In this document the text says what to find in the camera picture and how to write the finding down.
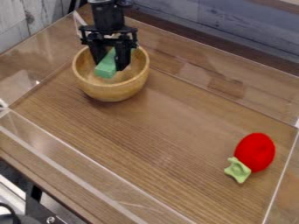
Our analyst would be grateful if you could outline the black metal table frame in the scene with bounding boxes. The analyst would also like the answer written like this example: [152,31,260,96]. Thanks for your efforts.
[25,183,80,224]

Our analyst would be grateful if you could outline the brown wooden bowl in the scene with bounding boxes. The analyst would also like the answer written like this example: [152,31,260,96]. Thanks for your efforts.
[71,46,150,102]

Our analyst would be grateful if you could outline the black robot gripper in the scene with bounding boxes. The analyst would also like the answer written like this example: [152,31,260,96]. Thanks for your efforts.
[80,1,138,71]

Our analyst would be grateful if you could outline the red plush ball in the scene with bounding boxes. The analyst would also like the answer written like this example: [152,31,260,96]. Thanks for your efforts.
[234,133,276,172]

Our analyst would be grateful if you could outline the black cable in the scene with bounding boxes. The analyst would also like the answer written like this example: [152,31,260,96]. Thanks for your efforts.
[0,202,23,224]

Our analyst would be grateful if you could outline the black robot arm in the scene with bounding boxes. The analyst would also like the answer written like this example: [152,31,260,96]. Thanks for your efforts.
[79,0,138,71]

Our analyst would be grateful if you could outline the small green plastic toy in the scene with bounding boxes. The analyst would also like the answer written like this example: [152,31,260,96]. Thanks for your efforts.
[224,157,251,184]

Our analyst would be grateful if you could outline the green rectangular block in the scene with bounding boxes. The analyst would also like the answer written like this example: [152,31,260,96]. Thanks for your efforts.
[94,46,138,80]

